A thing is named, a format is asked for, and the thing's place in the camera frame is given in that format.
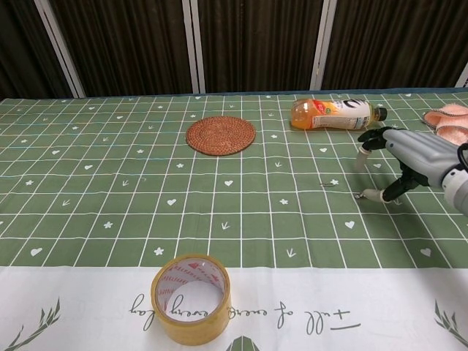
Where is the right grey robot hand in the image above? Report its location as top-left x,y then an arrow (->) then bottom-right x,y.
355,126 -> 461,203

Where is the pink fluffy cloth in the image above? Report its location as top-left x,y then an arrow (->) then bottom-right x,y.
422,102 -> 468,144

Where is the orange juice plastic bottle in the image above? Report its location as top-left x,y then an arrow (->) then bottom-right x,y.
290,97 -> 388,132

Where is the dark folding screen panel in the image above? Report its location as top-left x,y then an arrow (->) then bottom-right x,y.
43,0 -> 200,99
189,0 -> 328,94
0,0 -> 80,100
317,0 -> 468,91

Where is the round woven rattan coaster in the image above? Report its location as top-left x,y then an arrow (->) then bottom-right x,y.
185,116 -> 257,157

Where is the clear packing tape roll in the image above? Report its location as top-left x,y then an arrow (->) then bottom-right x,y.
150,254 -> 232,345

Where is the green grid tablecloth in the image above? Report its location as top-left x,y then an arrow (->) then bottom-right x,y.
0,86 -> 468,351

